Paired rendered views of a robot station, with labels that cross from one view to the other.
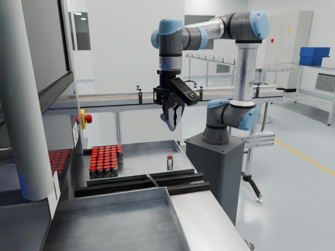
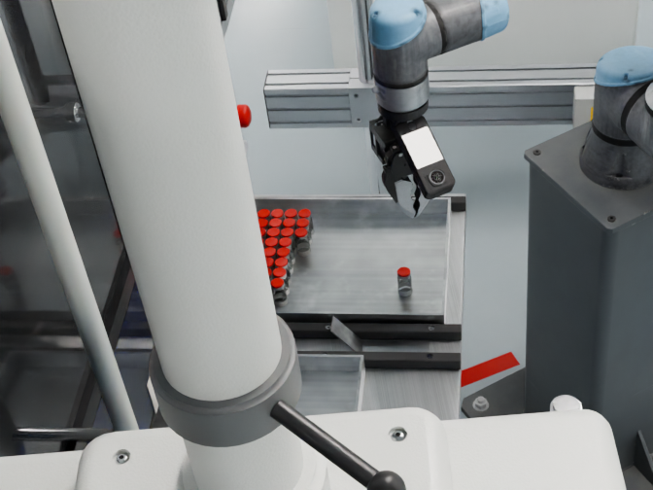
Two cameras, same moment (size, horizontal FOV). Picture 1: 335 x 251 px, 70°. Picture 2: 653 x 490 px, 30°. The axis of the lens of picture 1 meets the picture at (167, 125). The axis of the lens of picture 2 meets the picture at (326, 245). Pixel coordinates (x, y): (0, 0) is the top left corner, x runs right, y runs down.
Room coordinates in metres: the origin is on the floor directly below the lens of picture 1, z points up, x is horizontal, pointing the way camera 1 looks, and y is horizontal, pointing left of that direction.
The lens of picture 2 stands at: (-0.48, -0.45, 2.26)
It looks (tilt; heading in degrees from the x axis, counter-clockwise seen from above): 44 degrees down; 25
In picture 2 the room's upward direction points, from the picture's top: 8 degrees counter-clockwise
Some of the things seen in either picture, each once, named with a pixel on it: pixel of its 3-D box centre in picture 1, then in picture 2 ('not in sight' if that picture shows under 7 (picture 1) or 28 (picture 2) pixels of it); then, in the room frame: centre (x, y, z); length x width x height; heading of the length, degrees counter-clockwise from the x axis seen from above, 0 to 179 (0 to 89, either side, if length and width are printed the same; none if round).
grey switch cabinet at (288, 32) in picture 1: (283, 52); not in sight; (7.15, -3.30, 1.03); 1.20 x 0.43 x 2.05; 13
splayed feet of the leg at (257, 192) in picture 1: (246, 181); not in sight; (1.97, -0.75, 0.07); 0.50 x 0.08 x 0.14; 13
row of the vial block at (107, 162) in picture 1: (107, 162); (272, 257); (0.76, 0.21, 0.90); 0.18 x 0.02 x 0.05; 13
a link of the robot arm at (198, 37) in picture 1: (187, 39); (458, 11); (0.89, -0.07, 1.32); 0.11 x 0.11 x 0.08; 44
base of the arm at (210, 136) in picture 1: (216, 131); (624, 140); (1.25, -0.27, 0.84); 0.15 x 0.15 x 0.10
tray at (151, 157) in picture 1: (138, 160); (340, 261); (0.79, 0.11, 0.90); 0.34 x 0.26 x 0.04; 103
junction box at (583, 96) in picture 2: (186, 148); (600, 107); (1.76, -0.16, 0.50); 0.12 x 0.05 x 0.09; 103
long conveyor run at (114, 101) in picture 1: (169, 96); not in sight; (1.80, -0.01, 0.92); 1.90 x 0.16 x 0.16; 103
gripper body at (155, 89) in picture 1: (168, 87); (402, 129); (0.82, 0.00, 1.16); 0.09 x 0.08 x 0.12; 40
